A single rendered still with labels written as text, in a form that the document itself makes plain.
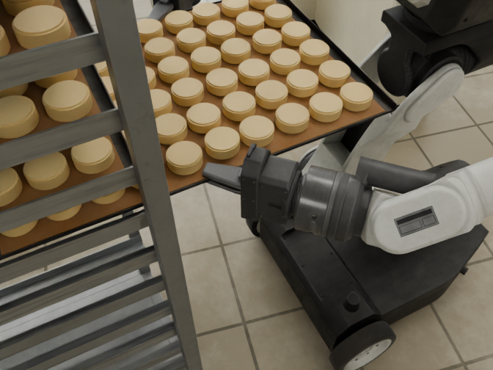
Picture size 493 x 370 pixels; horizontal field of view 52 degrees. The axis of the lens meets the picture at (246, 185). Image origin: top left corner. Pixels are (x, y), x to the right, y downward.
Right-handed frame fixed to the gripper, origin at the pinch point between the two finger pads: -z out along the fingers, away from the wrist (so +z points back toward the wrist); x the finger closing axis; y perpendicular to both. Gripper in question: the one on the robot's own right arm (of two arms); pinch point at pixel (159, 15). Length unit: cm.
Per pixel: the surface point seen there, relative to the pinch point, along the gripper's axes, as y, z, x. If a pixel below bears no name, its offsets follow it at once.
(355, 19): 26, 113, -63
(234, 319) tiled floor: 17, -11, -98
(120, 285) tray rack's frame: -17, -17, -83
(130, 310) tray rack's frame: -10, -24, -83
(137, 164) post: 19.4, -43.8, 11.9
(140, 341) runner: 11, -45, -39
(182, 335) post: 20, -44, -34
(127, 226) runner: 15.4, -43.7, -1.9
